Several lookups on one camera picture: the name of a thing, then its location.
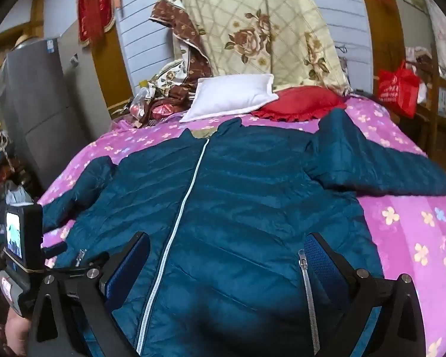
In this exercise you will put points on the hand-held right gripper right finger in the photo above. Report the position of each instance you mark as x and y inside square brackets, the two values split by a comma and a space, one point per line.
[321, 267]

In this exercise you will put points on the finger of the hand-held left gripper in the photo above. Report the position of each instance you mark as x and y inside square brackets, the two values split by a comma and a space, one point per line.
[55, 250]
[89, 260]

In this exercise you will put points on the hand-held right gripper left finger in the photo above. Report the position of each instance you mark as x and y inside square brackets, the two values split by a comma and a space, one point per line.
[128, 267]

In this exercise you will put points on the teal puffer jacket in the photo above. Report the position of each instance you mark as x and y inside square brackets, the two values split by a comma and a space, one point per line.
[245, 212]

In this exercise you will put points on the person's left hand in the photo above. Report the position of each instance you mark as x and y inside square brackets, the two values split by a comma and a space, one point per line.
[18, 331]

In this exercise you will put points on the pile of colourful clutter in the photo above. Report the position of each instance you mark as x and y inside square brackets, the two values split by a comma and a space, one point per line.
[0, 163]

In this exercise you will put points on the pink floral bed sheet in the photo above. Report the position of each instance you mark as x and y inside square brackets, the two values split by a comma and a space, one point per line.
[412, 230]

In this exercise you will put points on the grey wardrobe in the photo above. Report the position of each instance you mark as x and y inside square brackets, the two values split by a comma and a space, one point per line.
[41, 111]

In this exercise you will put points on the clear plastic bag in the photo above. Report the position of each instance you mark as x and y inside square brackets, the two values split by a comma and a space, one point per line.
[139, 104]

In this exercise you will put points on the red ruffled pillow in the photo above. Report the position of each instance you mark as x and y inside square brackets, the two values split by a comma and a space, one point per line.
[301, 102]

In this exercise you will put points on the wooden chair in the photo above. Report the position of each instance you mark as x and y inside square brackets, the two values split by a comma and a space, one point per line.
[440, 119]

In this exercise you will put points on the white pillow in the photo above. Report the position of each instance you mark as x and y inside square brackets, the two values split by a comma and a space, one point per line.
[230, 96]

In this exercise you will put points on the red shopping bag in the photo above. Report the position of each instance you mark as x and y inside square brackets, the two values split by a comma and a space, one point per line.
[397, 89]

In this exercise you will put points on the brown floral blanket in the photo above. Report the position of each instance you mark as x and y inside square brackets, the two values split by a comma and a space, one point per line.
[193, 67]

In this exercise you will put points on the red tasselled hanging decoration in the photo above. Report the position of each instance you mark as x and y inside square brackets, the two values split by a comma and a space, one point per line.
[94, 7]

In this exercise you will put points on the cream floral quilt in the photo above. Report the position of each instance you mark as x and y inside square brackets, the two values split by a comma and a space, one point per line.
[245, 18]

